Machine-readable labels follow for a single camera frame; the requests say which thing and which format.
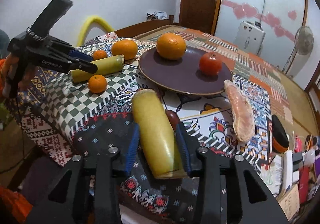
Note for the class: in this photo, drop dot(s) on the small mandarin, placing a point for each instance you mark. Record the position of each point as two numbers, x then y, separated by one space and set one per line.
97 84
99 54

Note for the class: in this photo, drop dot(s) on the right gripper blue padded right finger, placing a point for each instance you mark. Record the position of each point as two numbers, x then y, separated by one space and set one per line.
187 146

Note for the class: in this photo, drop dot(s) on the wooden bed footboard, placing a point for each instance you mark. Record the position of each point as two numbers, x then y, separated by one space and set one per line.
144 27

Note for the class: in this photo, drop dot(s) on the dark purple round plate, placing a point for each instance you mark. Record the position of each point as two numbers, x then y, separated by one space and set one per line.
182 76

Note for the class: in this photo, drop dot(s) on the patterned patchwork tablecloth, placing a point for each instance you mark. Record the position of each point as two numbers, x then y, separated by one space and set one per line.
87 120

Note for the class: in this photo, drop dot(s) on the standing electric fan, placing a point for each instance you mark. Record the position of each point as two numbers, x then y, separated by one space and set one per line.
303 46

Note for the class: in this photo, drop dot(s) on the dark red jujube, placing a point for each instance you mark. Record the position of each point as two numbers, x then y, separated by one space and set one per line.
173 119

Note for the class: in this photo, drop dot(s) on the peeled pomelo segment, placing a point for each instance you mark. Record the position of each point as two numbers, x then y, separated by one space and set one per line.
243 116

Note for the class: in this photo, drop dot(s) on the yellow foam tube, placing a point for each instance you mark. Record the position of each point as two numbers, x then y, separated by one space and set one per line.
90 23

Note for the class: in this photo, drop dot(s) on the white power strip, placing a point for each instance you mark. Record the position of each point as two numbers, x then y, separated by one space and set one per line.
287 171

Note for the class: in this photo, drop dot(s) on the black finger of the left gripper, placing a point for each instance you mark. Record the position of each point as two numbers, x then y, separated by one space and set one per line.
80 66

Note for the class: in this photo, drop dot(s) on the large orange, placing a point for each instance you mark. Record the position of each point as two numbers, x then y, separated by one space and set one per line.
171 46
127 48

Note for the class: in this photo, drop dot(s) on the black orange glasses case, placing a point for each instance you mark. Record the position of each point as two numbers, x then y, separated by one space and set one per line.
280 141

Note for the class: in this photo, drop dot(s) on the orange-gloved left hand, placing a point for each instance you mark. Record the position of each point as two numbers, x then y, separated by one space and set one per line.
7 65

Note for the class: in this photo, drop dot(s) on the white appliance box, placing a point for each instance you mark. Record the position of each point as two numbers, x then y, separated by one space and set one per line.
249 37

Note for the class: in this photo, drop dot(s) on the long yellow-green fruit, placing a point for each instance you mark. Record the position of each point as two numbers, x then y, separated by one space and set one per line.
157 136

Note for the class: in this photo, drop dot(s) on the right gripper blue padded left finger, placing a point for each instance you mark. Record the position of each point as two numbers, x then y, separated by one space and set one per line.
132 149

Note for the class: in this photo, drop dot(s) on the small mandarin front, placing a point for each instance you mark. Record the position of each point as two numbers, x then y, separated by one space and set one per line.
97 84

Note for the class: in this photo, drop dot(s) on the red tomato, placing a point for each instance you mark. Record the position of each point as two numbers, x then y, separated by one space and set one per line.
210 64

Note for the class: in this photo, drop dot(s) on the wooden bed headboard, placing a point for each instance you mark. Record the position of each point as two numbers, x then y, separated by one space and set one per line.
312 89

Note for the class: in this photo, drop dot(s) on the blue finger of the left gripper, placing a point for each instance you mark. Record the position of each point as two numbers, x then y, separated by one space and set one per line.
80 55

